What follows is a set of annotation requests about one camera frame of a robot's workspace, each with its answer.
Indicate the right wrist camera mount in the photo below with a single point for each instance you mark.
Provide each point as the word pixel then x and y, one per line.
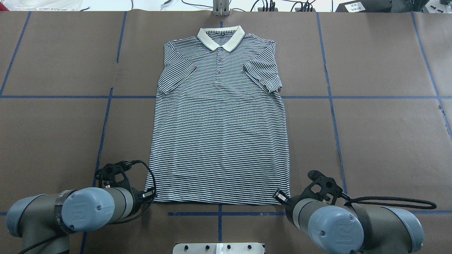
pixel 323 188

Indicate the black box with label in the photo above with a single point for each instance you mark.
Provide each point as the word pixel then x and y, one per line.
pixel 375 6

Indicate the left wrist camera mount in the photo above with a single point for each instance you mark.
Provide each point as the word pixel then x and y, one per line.
pixel 113 175

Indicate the navy white striped polo shirt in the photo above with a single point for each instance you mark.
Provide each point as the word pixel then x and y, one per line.
pixel 220 131

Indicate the aluminium frame post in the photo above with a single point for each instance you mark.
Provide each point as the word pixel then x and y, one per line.
pixel 221 8

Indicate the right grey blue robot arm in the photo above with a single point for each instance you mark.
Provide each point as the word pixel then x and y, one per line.
pixel 354 229

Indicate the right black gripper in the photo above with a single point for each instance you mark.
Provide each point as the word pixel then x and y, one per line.
pixel 284 201

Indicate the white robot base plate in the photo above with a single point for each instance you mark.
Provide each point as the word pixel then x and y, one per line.
pixel 220 248

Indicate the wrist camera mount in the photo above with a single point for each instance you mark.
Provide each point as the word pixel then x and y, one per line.
pixel 113 175
pixel 323 188

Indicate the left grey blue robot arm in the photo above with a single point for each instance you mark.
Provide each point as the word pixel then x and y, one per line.
pixel 45 222

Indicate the clear plastic bag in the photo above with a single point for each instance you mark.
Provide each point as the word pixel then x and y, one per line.
pixel 42 5

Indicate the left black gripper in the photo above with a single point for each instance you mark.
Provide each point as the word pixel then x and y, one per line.
pixel 137 197

